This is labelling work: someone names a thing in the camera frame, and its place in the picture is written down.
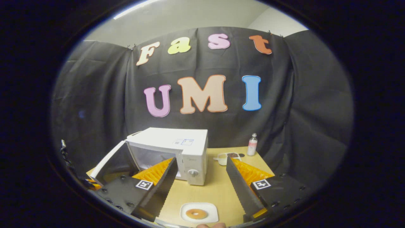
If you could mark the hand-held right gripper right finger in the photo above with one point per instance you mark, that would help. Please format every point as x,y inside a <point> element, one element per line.
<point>240,190</point>

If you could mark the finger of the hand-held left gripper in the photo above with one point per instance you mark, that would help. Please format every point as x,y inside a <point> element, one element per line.
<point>93,184</point>

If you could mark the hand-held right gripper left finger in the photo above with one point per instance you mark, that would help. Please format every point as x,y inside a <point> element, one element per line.
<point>164,186</point>

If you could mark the white square plate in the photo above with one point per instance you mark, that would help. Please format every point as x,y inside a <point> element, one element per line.
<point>212,210</point>

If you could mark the brown glazed donut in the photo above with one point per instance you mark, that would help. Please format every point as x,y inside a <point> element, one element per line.
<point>190,214</point>

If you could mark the white microwave oven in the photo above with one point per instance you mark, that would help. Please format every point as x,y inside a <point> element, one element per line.
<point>171,139</point>

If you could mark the white compartment tray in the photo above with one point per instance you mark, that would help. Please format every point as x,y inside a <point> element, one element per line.
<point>223,158</point>

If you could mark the small clear bottle pink label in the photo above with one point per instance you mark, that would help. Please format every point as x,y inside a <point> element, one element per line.
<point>252,147</point>

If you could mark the black backdrop cloth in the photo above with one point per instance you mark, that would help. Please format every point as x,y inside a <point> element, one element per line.
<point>95,95</point>

